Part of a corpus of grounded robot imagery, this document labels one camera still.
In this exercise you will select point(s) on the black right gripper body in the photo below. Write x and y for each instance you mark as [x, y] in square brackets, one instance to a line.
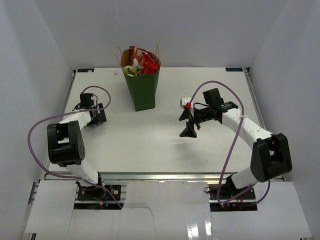
[202, 115]

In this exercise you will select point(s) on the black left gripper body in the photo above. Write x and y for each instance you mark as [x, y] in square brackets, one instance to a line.
[99, 117]

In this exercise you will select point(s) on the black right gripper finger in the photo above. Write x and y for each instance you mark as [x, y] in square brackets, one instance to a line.
[189, 131]
[186, 115]

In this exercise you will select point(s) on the light blue snack packet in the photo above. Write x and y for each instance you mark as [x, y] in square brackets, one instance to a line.
[89, 128]

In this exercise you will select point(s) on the green snack packet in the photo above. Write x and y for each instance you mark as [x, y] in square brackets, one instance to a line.
[139, 67]
[129, 71]

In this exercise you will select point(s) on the large red candy bag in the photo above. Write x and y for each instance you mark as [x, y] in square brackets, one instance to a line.
[144, 59]

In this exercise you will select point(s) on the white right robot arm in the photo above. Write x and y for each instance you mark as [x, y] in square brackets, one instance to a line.
[270, 157]

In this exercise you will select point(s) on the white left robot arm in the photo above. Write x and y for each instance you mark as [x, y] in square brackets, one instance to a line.
[66, 146]

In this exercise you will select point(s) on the brown and green paper bag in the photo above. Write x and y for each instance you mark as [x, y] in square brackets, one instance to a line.
[142, 88]

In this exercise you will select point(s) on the blue label left corner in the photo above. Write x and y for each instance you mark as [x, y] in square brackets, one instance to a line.
[85, 70]

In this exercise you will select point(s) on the blue label corner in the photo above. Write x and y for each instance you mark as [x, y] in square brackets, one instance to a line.
[85, 70]
[233, 69]

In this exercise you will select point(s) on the blue label right corner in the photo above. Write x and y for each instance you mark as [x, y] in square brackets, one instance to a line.
[233, 69]

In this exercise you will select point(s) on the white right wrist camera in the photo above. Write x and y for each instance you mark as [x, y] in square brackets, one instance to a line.
[186, 103]

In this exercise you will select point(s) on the aluminium front rail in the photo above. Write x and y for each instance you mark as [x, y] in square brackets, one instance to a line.
[160, 176]

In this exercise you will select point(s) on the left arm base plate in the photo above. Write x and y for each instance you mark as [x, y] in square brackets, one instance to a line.
[90, 193]

